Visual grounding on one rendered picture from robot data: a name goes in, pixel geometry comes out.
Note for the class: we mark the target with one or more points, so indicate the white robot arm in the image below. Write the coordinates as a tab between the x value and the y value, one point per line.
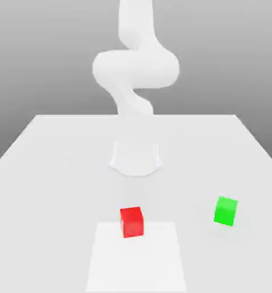
136	68

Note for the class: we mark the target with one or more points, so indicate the small red cube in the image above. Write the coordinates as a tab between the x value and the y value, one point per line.
132	222

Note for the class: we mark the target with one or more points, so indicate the small green cube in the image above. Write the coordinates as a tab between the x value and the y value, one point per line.
225	211

